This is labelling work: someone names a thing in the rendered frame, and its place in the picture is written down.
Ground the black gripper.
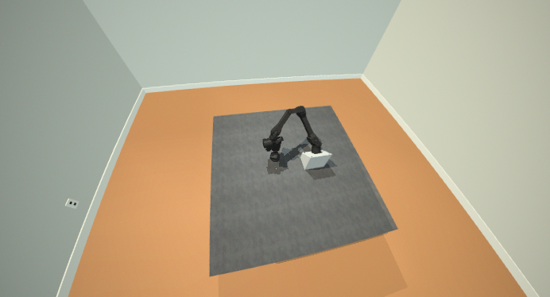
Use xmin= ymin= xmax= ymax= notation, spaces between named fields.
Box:
xmin=270 ymin=145 xmax=281 ymax=160

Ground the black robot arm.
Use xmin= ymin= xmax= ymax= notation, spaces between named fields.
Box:
xmin=262 ymin=106 xmax=323 ymax=154

